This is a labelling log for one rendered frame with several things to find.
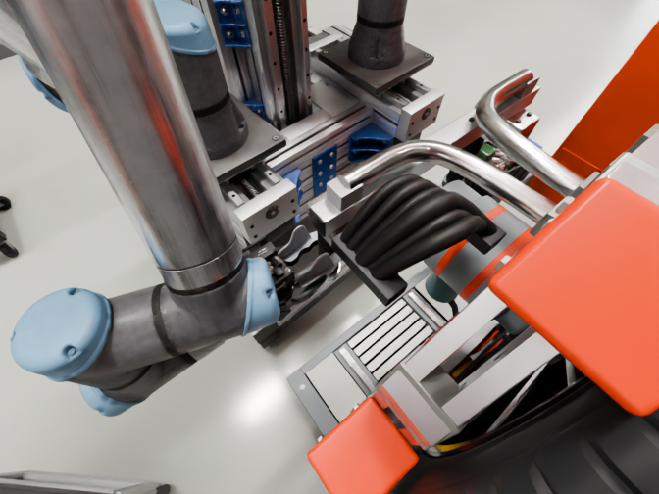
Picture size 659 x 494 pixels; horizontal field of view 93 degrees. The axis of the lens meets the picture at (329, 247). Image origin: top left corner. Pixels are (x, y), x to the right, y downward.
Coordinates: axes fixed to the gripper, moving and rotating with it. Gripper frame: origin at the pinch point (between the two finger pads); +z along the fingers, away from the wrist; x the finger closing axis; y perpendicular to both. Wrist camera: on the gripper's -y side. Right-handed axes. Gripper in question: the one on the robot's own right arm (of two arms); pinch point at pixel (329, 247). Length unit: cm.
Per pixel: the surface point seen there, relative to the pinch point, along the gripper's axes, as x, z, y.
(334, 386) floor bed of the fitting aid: -10, -5, -75
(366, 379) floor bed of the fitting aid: -15, 5, -75
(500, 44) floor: 103, 252, -84
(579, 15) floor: 91, 347, -84
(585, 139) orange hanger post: -11, 66, -5
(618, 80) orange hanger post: -9, 66, 8
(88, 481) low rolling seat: 13, -76, -67
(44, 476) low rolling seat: 22, -86, -67
